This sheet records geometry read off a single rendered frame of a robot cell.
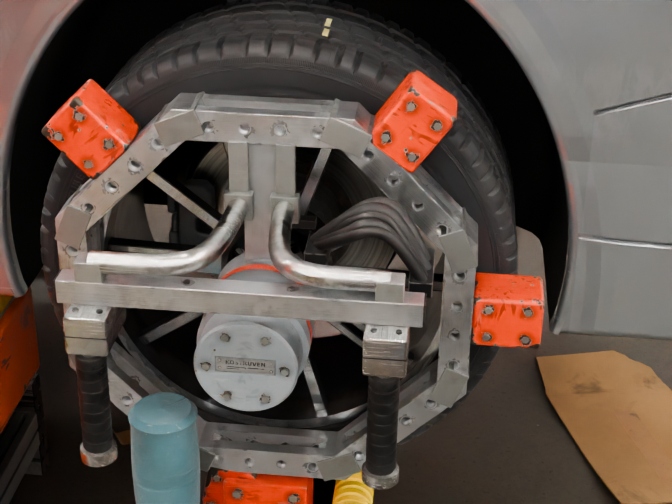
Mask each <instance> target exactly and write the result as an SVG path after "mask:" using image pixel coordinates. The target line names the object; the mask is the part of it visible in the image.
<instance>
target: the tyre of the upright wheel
mask: <svg viewBox="0 0 672 504"><path fill-rule="evenodd" d="M413 69H418V70H419V71H420V72H422V73H423V74H424V75H426V76H427V77H428V78H430V79H431V80H432V81H434V82H435V83H436V84H438V85H439V86H440V87H442V88H443V89H444V90H446V91H447V92H448V93H450V94H451V95H452V96H454V97H455V98H456V99H457V119H456V123H455V124H454V125H453V126H452V128H451V129H450V130H449V131H448V132H447V133H446V135H445V136H444V137H443V138H442V139H441V140H440V142H439V143H438V144H437V145H436V146H435V148H434V149H433V150H432V151H431V152H430V153H429V155H428V156H427V157H426V158H425V159H424V160H423V162H422V163H421V164H420V165H421V166H422V167H423V168H424V169H425V170H426V171H427V172H428V173H429V175H430V176H431V177H432V178H433V179H434V180H435V181H436V182H437V183H438V184H439V185H440V186H441V187H442V188H443V189H444V190H445V191H446V192H447V193H448V194H449V195H450V196H451V197H452V198H453V199H454V200H455V201H456V202H457V203H458V204H459V205H460V206H461V207H465V209H466V212H467V213H468V214H469V216H470V217H471V218H472V219H473V220H474V221H475V222H476V223H477V224H478V266H477V267H476V273H492V274H508V275H518V257H517V238H516V218H515V199H514V189H513V179H512V175H511V168H510V164H509V160H508V157H507V156H506V150H505V147H504V144H503V142H502V141H501V136H500V134H499V131H498V129H497V127H496V125H495V124H493V119H492V117H491V115H490V113H489V111H487V110H486V106H485V104H484V103H483V101H482V100H481V98H480V97H479V95H478V94H477V92H473V87H472V86H471V84H470V83H469V82H468V81H467V80H466V79H462V74H461V73H460V72H459V71H458V69H457V68H456V67H455V66H454V65H453V64H452V63H450V62H448V63H446V58H445V57H444V56H443V55H442V54H441V53H440V52H438V51H437V50H436V49H433V50H431V46H430V44H428V43H427V42H426V41H424V40H423V39H421V38H420V37H418V38H414V33H412V32H411V31H409V30H407V29H406V28H404V29H401V30H400V27H399V25H398V24H397V23H395V22H393V21H391V20H389V21H387V22H385V20H384V17H382V16H380V15H378V14H375V13H374V14H372V15H369V12H368V11H367V10H365V9H362V8H359V7H358V8H356V9H354V10H353V7H352V5H349V4H345V3H341V2H337V1H334V2H333V3H332V4H330V2H329V0H311V1H310V0H258V1H257V0H242V2H241V3H240V2H239V1H232V2H228V3H226V5H225V6H223V5H217V6H214V7H211V8H208V9H206V10H204V12H203V13H202V12H198V13H196V14H193V15H191V16H189V17H187V18H186V19H185V21H184V20H181V21H179V22H177V23H175V24H174V25H172V27H171V28H167V29H166V30H164V31H162V32H161V33H160V34H158V35H157V36H156V37H155V38H153V39H151V40H150V41H149V42H147V43H146V44H145V45H144V46H143V47H142V48H140V49H139V51H138V52H136V53H135V54H134V55H133V56H132V57H131V58H130V59H129V60H128V61H127V62H126V64H125V65H124V66H123V67H122V68H121V69H120V70H119V72H118V73H117V74H116V76H115V77H114V78H113V80H112V81H111V82H110V83H109V85H108V86H107V87H106V89H105V91H106V92H107V93H108V94H109V95H110V96H111V97H112V98H113V99H114V100H115V101H116V102H117V103H118V104H119V105H120V106H121V107H122V108H123V109H125V110H126V111H127V112H128V113H129V114H130V115H131V116H132V117H133V118H134V119H135V120H136V121H137V122H138V123H139V124H140V125H141V129H140V131H141V130H142V129H143V128H144V127H145V126H146V125H147V124H148V123H149V122H150V121H151V120H152V119H153V118H154V117H155V116H156V115H157V114H159V113H160V112H161V110H162V109H163V107H164V106H165V105H166V104H168V103H170V102H171V101H172V100H173V99H174V98H175V97H176V96H178V95H179V94H180V93H200V92H203V91H204V92H205V94H219V95H237V96H256V97H275V98H293V99H312V100H331V101H334V100H335V99H339V100H341V101H350V102H358V103H360V104H361V105H362V106H363V107H364V108H365V109H366V110H367V111H368V112H369V113H370V114H372V115H374V116H375V115H376V113H377V112H378V111H379V110H380V108H381V107H382V106H383V105H384V104H385V102H386V101H387V100H388V99H389V97H390V96H391V95H392V94H393V92H394V91H395V90H396V89H397V88H398V86H399V85H400V84H401V83H402V81H403V80H404V79H405V78H406V76H407V75H408V74H409V73H410V72H411V70H413ZM89 179H90V178H89V177H88V176H87V175H86V174H85V173H84V172H83V171H82V170H81V169H80V168H79V167H77V166H76V165H75V164H74V163H73V162H72V161H71V160H70V159H69V158H68V157H67V156H66V155H64V154H63V153H62V152H61V153H60V156H59V157H58V159H57V161H56V164H55V166H54V170H53V171H52V174H51V177H50V179H49V183H48V186H47V192H46V194H45V198H44V203H43V204H44V207H43V209H42V216H41V224H42V225H41V228H40V244H41V246H42V247H41V259H42V263H43V264H44V265H43V272H44V277H45V282H46V284H47V285H48V287H47V290H48V294H49V297H50V300H51V303H52V305H53V306H54V311H55V314H56V316H57V319H58V321H59V323H60V325H62V326H63V317H64V308H63V303H57V302H55V297H54V287H53V280H54V278H55V277H56V275H57V274H58V272H59V270H60V267H59V257H58V246H57V240H55V235H56V226H55V217H56V216H57V214H58V213H59V212H60V210H61V209H62V207H63V206H64V204H65V203H66V201H67V200H68V199H69V198H70V197H71V196H72V195H73V194H74V193H75V192H76V191H77V189H78V188H79V186H80V185H81V184H84V183H85V182H87V181H88V180H89ZM63 331H64V326H63ZM499 349H500V346H488V345H474V344H472V343H471V341H470V354H469V379H468V381H467V391H466V395H464V396H463V397H462V398H460V399H459V400H457V401H456V402H455V403H454V404H453V406H452V407H451V408H449V407H448V408H446V409H445V410H443V411H442V412H441V413H439V414H438V415H436V416H435V417H434V418H432V419H431V420H429V421H428V422H426V423H425V424H424V425H422V426H421V427H419V428H418V429H417V430H415V431H414V432H412V433H411V434H410V435H408V436H407V437H405V438H404V439H403V440H401V441H400V442H398V443H397V444H398V445H402V444H404V443H406V442H408V441H410V440H412V439H413V437H414V436H415V437H417V436H419V435H421V434H422V433H424V432H426V431H427V430H429V429H430V428H431V427H432V425H436V424H437V423H439V422H440V421H441V420H443V419H444V418H445V417H446V415H447V414H450V413H451V412H452V411H453V410H454V409H456V408H457V407H458V406H459V405H460V402H463V401H464V400H465V399H466V398H467V396H468V395H469V394H470V392H471V391H472V390H474V388H475V387H476V386H477V385H478V383H479V382H480V381H481V380H482V378H483V376H484V374H485V373H486V372H487V371H488V369H489V368H490V366H491V364H492V361H493V360H494V359H495V357H496V355H497V353H498V351H499Z"/></svg>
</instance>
